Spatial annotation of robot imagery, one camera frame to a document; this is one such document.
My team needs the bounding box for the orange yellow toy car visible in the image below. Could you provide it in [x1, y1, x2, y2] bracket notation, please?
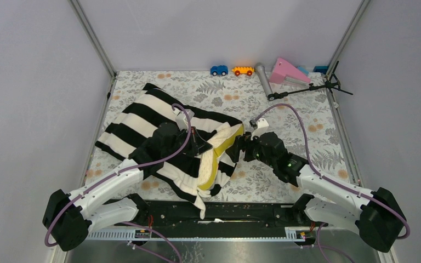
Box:
[232, 66, 255, 76]

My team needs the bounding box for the light blue block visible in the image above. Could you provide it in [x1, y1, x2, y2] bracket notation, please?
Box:
[297, 66, 309, 76]

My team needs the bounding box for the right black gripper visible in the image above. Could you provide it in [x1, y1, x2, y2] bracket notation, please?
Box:
[225, 129, 276, 169]

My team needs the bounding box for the black white striped pillowcase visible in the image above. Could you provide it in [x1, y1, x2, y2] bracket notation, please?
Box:
[95, 83, 242, 219]

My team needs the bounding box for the aluminium frame post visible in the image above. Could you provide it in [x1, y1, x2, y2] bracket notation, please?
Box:
[327, 0, 371, 75]
[68, 0, 116, 78]

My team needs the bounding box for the right aluminium frame post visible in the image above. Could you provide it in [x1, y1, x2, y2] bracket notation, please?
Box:
[327, 0, 371, 75]

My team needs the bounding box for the yellow white pillow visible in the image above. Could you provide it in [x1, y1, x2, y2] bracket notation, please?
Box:
[197, 122, 244, 191]

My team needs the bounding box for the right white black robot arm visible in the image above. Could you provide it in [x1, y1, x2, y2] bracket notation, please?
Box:
[226, 132, 410, 253]

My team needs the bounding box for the dark blue block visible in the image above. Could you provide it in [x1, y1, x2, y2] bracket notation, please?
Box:
[313, 66, 329, 75]

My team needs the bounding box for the blue toy car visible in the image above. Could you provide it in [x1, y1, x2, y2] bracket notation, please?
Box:
[210, 65, 229, 76]

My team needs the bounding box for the grey microphone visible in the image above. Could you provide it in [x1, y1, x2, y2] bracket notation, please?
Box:
[254, 62, 275, 101]

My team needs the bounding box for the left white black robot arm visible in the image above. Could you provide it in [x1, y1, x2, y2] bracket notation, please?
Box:
[42, 123, 213, 251]

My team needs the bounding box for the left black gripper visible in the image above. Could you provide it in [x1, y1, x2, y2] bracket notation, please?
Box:
[162, 125, 212, 159]

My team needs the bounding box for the left aluminium frame post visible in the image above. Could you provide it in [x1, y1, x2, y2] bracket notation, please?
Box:
[68, 0, 116, 78]

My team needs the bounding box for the floral patterned table mat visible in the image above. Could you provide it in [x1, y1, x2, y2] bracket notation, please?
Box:
[84, 71, 350, 203]

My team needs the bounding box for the black mini tripod stand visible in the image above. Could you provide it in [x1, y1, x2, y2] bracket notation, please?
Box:
[267, 61, 353, 101]

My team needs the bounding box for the pink triangular block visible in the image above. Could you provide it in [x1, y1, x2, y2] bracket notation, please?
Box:
[269, 58, 311, 85]

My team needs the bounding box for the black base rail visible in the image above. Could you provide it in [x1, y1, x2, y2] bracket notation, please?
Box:
[101, 199, 313, 239]

